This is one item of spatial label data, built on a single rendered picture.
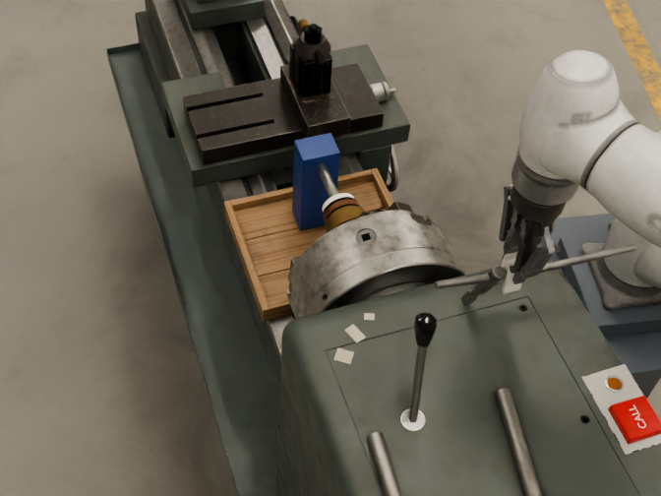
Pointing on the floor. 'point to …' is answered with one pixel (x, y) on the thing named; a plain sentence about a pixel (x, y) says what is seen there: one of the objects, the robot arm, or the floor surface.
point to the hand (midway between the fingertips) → (511, 272)
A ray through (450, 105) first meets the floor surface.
